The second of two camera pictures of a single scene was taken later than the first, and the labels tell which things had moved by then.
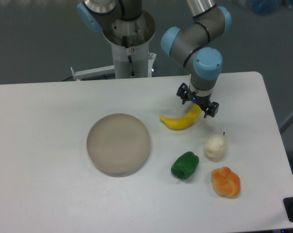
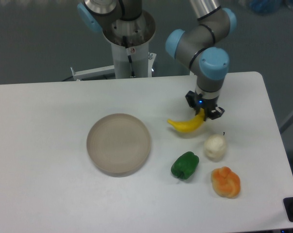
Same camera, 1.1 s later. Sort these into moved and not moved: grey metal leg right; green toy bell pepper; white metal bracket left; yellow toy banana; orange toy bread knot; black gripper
Moved: black gripper; yellow toy banana
Not moved: grey metal leg right; orange toy bread knot; green toy bell pepper; white metal bracket left
